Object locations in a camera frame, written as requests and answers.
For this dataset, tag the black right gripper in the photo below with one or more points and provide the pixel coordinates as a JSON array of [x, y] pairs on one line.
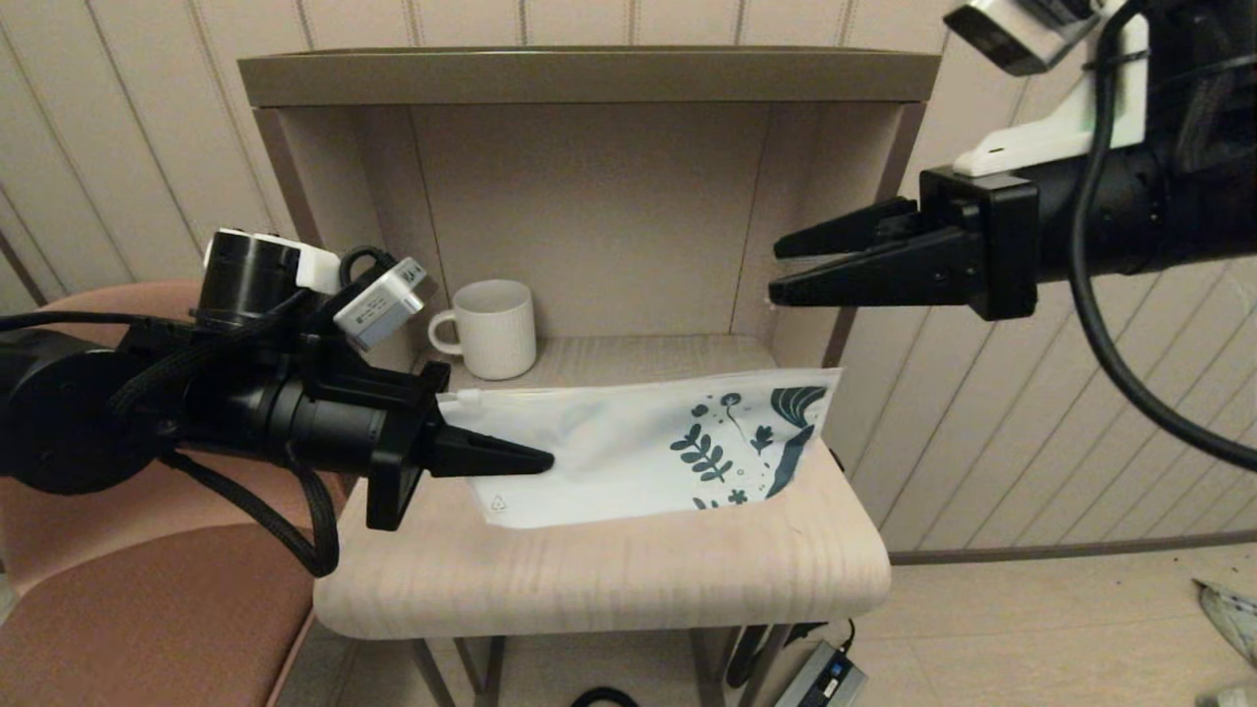
[[1011, 245]]

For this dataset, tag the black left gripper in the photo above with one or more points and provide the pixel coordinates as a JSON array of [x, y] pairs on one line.
[[383, 422]]

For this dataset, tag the white floral zipper pouch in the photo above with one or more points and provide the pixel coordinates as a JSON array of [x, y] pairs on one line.
[[609, 462]]

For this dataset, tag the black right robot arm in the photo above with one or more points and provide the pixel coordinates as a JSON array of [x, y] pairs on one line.
[[1178, 206]]

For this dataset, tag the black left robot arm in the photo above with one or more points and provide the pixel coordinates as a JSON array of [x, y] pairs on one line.
[[69, 412]]

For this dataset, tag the white ribbed ceramic mug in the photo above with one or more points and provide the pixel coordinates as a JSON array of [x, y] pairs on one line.
[[499, 334]]

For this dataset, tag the beige wooden desk hutch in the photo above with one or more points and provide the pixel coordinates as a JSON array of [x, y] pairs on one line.
[[589, 196]]

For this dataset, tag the pink plastic chair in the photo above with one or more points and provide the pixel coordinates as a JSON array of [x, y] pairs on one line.
[[147, 628]]

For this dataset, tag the grey power adapter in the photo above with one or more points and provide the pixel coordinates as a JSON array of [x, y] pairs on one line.
[[820, 682]]

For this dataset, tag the white crumpled floor object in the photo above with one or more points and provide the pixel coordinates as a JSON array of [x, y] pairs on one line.
[[1232, 619]]

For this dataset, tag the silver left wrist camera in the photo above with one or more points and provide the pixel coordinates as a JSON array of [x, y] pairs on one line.
[[383, 304]]

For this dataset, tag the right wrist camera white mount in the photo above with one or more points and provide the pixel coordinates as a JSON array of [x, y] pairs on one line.
[[1031, 142]]

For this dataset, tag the brown wall baseboard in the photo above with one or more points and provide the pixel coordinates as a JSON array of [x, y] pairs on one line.
[[1080, 548]]

